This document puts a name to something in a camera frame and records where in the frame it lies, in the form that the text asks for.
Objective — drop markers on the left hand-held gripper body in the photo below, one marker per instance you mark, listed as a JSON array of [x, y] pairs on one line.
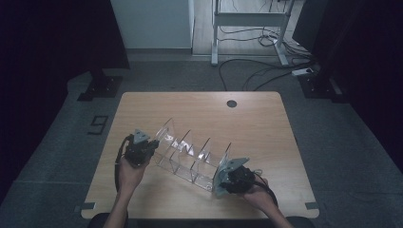
[[139, 153]]

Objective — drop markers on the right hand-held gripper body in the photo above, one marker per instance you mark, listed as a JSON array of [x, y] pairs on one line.
[[239, 180]]

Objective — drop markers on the light blue towel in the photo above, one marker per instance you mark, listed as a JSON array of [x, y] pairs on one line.
[[219, 186]]

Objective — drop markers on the clear acrylic divided organizer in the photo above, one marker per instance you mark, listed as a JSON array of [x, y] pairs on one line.
[[187, 155]]

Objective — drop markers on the person's left hand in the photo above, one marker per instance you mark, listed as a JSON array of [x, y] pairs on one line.
[[131, 177]]

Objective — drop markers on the person's right hand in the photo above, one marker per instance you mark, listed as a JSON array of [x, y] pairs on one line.
[[263, 196]]

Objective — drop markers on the grey tape piece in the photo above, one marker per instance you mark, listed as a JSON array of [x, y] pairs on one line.
[[87, 206], [313, 205]]

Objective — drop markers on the black stand base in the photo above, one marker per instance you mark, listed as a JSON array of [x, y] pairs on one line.
[[316, 88], [101, 87]]

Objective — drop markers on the black round table grommet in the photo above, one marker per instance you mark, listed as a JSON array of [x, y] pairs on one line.
[[231, 103]]

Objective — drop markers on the person's dark clothing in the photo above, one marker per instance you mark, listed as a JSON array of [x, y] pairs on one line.
[[96, 222]]

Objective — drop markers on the white power strip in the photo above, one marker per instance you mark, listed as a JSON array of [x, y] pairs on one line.
[[302, 72]]

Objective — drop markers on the dark curtain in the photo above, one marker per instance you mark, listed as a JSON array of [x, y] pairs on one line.
[[47, 63], [374, 63]]

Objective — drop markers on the white metal desk frame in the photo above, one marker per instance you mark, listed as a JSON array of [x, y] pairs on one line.
[[247, 19]]

